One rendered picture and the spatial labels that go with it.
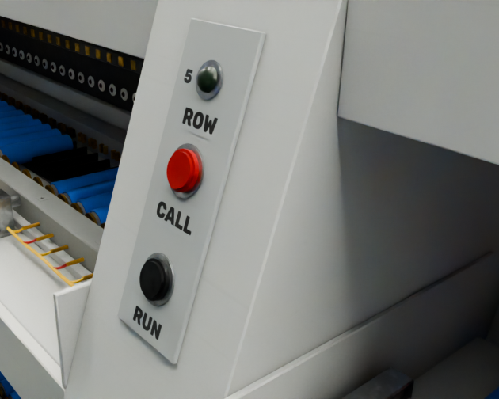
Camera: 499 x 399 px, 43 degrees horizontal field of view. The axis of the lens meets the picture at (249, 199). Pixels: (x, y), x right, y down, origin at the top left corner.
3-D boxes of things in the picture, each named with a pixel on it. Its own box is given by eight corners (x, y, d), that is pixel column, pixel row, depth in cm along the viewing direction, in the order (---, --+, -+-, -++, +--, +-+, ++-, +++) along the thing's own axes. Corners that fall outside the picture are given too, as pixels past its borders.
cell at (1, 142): (63, 150, 59) (-6, 164, 54) (55, 145, 60) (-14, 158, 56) (62, 131, 58) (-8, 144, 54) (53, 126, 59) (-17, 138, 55)
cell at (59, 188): (135, 191, 50) (58, 210, 46) (123, 184, 51) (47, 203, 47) (134, 169, 49) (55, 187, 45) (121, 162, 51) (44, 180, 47)
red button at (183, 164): (185, 198, 22) (196, 154, 22) (160, 184, 24) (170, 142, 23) (207, 199, 23) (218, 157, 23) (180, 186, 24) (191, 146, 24)
